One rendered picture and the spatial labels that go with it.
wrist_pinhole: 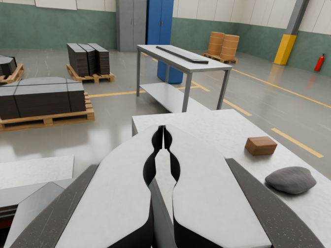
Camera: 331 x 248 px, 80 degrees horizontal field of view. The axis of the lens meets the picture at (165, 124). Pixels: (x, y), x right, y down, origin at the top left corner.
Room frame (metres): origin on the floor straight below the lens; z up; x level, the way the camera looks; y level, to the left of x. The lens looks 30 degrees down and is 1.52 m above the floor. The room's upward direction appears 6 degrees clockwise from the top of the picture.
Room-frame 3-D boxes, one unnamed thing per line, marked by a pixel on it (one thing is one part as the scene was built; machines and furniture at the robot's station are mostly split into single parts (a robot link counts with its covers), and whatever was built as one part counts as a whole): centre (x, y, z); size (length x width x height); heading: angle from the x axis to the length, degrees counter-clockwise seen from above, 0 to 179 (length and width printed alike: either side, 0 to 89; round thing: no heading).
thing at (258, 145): (0.68, -0.40, 1.07); 0.10 x 0.06 x 0.05; 107
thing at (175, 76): (4.93, 0.02, 0.29); 0.61 x 0.43 x 0.57; 28
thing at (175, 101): (3.21, -0.08, 0.49); 1.60 x 0.70 x 0.99; 33
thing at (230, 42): (8.29, -1.88, 0.47); 1.32 x 0.80 x 0.95; 29
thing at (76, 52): (4.66, 1.93, 0.32); 1.20 x 0.80 x 0.65; 35
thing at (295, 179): (0.51, -0.45, 1.06); 0.20 x 0.10 x 0.03; 116
